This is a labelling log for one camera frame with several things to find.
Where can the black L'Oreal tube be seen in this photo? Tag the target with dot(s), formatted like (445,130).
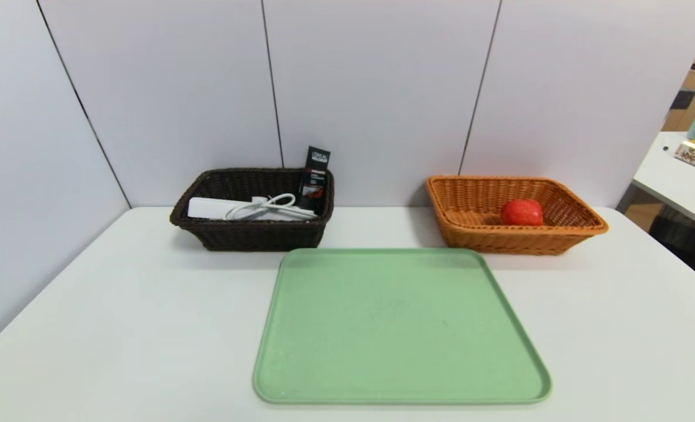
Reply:
(315,179)

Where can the red apple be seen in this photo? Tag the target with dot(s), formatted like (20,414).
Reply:
(522,213)

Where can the dark brown wicker basket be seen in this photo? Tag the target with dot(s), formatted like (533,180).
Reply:
(253,234)

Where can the orange wicker basket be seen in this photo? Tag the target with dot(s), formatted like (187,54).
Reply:
(558,234)

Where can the light green plastic tray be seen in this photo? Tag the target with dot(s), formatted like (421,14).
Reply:
(394,334)

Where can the white side table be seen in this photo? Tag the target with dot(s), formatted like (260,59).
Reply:
(675,181)

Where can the dark wicker stool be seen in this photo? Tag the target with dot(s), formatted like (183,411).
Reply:
(690,246)

